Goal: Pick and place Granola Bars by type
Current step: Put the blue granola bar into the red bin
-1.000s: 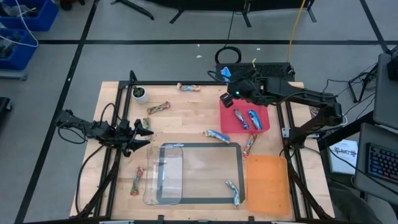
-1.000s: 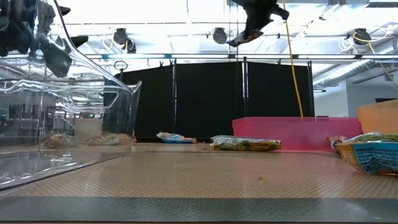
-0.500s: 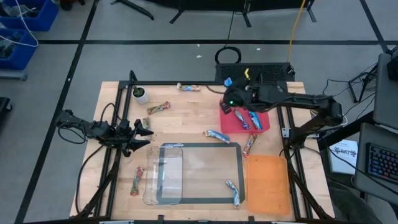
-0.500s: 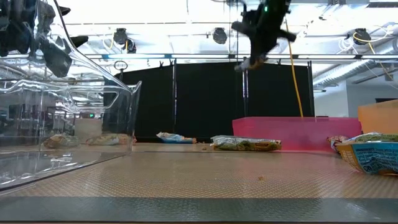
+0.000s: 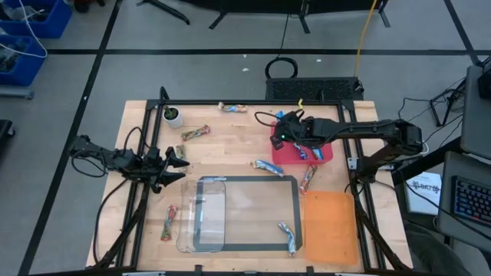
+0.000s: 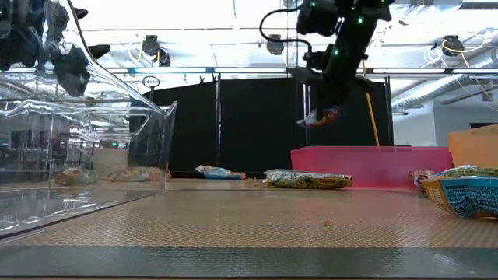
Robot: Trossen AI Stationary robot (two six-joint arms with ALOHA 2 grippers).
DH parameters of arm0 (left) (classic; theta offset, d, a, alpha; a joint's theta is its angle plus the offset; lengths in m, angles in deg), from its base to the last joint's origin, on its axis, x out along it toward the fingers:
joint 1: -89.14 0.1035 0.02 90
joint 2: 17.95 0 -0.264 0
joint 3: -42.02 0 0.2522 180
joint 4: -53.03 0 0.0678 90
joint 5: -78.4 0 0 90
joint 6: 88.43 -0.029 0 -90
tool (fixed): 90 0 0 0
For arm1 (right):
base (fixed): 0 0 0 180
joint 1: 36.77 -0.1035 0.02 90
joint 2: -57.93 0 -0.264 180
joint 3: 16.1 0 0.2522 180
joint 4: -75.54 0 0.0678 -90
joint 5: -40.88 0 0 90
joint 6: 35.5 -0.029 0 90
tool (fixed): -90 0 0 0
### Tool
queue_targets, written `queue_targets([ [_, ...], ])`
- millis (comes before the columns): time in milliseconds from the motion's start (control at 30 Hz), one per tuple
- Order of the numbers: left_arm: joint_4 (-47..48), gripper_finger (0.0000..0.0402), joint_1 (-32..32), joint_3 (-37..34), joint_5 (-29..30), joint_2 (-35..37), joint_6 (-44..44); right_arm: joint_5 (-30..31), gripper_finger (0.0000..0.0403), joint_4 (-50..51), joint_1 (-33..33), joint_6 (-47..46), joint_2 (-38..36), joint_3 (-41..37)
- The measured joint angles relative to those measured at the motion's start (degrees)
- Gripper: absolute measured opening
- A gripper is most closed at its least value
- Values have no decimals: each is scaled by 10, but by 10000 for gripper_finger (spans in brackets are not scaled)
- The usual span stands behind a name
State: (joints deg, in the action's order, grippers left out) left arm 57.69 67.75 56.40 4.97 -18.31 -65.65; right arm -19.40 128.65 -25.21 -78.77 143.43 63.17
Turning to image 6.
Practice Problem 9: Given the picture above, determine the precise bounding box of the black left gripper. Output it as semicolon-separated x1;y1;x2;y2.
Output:
0;0;112;98

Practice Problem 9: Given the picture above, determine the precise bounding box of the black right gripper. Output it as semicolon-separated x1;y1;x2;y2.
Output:
288;44;375;117

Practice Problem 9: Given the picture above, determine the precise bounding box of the blue green granola bar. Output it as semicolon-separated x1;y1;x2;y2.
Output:
263;168;353;191

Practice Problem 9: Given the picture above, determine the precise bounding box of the red white granola bar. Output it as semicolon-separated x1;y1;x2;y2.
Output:
409;168;439;191

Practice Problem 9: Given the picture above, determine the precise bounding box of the blue granola bar orange print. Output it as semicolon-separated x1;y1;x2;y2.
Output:
195;164;247;180

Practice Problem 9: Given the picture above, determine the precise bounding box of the red green granola bar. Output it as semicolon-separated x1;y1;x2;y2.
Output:
107;166;172;183

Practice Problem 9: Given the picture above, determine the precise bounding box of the crumpled blue granola bar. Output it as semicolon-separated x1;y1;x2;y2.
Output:
419;164;498;219

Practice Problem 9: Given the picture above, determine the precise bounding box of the translucent red plastic bin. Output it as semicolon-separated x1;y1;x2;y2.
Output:
290;145;454;191

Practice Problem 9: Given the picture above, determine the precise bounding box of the black partition screen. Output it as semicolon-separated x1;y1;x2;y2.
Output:
134;73;395;175

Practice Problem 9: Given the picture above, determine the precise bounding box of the clear plastic bin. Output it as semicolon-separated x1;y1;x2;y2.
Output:
0;0;179;240

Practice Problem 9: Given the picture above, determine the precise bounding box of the clear mat with black border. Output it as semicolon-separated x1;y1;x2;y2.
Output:
0;188;498;279

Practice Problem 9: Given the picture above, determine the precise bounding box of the translucent orange plastic bin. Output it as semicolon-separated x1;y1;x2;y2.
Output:
447;123;498;169

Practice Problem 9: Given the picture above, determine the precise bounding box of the yellow hanging cable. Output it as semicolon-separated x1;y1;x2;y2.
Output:
363;58;381;148

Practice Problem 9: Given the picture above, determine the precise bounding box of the black ceiling cable reel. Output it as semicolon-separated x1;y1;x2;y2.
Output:
141;34;172;68
441;34;466;58
265;33;286;56

